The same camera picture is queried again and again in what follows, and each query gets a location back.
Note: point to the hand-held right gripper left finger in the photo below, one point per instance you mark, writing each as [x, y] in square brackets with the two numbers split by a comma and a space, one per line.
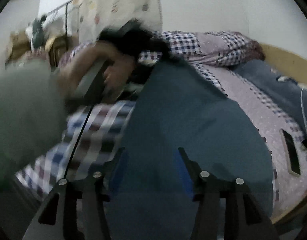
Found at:
[116, 177]

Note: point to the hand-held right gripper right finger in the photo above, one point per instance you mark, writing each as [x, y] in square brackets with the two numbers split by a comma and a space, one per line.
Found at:
[183, 175]

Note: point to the blue sweatshirt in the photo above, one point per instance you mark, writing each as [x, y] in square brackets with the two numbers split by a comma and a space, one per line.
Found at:
[188, 120]

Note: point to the person's left forearm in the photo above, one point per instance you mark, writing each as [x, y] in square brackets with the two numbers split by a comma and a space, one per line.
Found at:
[23, 117]

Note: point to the black clothes rack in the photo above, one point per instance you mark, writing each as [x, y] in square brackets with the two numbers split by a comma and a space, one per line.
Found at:
[66, 20]

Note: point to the person's left hand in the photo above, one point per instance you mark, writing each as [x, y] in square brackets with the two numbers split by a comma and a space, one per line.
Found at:
[93, 51]

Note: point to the pineapple print curtain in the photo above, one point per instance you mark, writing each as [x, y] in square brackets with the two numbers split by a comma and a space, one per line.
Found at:
[106, 2]

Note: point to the checked quilt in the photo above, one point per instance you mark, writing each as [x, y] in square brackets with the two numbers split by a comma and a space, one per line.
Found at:
[211, 45]

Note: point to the black smartphone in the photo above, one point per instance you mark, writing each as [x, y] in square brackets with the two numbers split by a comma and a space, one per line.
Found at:
[291, 152]

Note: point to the brown cardboard box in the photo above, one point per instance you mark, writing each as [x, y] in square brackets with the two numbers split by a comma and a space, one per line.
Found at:
[18, 45]

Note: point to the blue printed pillow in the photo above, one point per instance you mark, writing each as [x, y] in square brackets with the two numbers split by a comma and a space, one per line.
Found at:
[273, 87]

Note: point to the wooden headboard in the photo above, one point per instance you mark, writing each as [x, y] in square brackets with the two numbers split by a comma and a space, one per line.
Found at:
[293, 65]

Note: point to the wooden bed frame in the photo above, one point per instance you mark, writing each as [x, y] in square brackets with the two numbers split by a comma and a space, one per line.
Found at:
[293, 212]

